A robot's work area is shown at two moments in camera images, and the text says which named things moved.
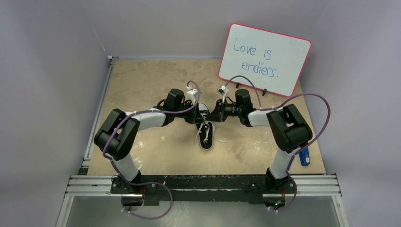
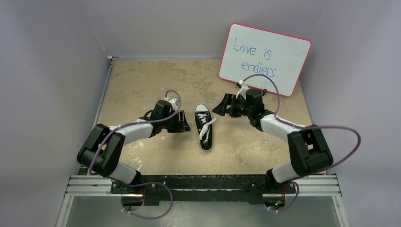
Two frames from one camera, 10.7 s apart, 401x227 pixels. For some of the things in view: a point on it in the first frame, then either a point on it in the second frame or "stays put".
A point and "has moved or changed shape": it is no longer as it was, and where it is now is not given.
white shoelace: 208,127 has moved or changed shape
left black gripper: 195,117 to 180,126
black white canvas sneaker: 205,131 stays put
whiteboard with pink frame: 273,62 stays put
